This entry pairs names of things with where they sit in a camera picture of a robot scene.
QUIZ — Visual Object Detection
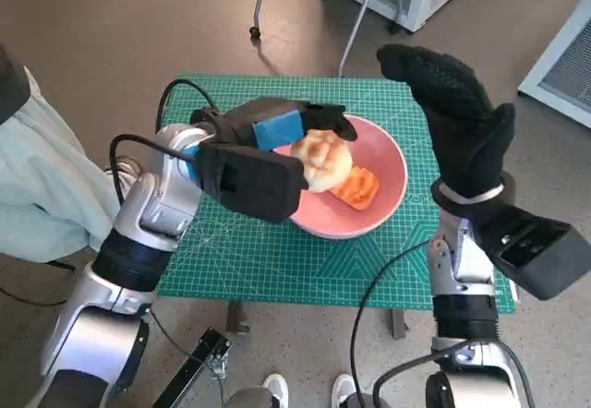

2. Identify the pale round toy bread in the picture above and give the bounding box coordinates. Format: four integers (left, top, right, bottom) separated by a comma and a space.
289, 129, 355, 193

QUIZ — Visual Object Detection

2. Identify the pink bowl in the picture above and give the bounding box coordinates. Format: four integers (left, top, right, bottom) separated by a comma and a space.
271, 113, 410, 241

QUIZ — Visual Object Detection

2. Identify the black metal bracket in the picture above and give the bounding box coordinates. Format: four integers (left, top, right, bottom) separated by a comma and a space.
151, 327, 232, 408

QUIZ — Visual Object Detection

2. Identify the looping black right arm cable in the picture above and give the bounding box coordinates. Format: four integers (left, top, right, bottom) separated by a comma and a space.
372, 345, 539, 408

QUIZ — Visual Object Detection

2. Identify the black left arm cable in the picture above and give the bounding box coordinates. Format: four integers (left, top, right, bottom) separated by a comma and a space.
108, 78, 218, 206

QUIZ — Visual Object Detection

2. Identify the white shoe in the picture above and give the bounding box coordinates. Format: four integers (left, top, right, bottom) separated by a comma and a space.
262, 373, 291, 408
332, 373, 359, 408

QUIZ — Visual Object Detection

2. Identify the thin black floor cable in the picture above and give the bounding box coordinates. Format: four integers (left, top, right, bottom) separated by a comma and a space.
0, 287, 70, 308

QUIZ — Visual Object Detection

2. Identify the green cutting mat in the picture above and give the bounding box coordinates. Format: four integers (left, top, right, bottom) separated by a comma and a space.
156, 73, 518, 315

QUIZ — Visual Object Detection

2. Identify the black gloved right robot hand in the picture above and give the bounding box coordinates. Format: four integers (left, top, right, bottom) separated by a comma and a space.
376, 43, 517, 199

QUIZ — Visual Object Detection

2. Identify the dark table leg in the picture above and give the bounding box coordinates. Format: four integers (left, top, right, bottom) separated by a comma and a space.
390, 308, 410, 340
225, 301, 250, 335

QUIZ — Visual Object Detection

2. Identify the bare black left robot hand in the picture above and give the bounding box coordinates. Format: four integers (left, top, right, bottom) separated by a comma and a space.
214, 97, 359, 153

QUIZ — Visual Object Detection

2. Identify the white framed appliance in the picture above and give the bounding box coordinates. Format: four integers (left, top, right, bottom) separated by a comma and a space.
516, 0, 591, 130

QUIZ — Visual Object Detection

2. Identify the orange toy bread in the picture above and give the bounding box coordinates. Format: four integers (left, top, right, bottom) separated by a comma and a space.
331, 165, 380, 210

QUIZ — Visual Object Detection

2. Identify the person in light clothing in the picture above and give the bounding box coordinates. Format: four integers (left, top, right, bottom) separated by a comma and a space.
0, 42, 126, 266

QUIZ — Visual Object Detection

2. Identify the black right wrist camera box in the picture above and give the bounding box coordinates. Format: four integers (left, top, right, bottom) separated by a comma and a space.
470, 199, 590, 301

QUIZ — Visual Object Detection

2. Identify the grey metal chair frame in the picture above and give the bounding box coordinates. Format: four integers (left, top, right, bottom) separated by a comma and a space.
248, 0, 410, 77

